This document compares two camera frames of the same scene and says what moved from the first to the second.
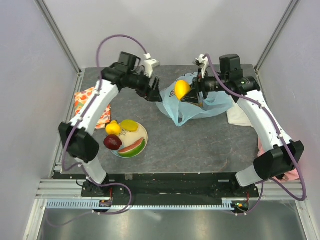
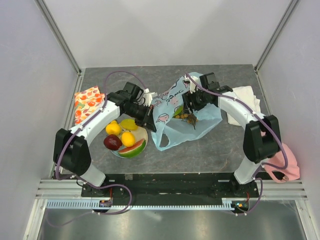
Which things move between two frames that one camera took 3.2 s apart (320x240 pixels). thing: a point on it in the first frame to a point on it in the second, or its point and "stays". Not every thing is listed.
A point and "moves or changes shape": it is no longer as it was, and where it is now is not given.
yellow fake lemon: x=113 y=128 stays
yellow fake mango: x=129 y=125 stays
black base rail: x=166 y=185 stays
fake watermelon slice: x=134 y=150 stays
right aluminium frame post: x=292 y=6 stays
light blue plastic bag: x=211 y=103 moves or changes shape
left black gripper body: x=147 y=92 to x=141 y=114
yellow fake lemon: x=182 y=88 to x=128 y=139
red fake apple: x=112 y=142 stays
